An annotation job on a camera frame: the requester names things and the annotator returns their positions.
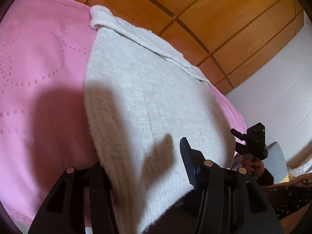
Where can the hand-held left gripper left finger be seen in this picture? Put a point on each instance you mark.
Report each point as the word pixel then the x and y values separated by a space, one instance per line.
pixel 96 175

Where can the person's right hand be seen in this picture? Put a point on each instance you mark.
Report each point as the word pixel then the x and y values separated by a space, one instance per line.
pixel 254 167

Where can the brown blanket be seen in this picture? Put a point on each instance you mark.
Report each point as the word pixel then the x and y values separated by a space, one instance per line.
pixel 295 180

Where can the pink dotted bedspread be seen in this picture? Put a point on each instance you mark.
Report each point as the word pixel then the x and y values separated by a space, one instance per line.
pixel 41 73

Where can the person's right forearm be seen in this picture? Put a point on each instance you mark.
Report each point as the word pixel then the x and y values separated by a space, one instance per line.
pixel 265 178

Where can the white knitted sweater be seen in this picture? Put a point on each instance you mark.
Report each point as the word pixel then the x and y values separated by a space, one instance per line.
pixel 151 97

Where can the dark dotted cloth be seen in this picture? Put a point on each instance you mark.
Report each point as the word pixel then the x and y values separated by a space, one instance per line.
pixel 290 202

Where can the wooden wardrobe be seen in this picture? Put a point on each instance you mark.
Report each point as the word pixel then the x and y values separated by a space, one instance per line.
pixel 219 22

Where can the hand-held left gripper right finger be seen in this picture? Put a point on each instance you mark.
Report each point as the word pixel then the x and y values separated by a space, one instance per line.
pixel 189 158

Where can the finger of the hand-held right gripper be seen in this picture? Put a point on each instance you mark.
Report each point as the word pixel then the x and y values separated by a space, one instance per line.
pixel 238 133

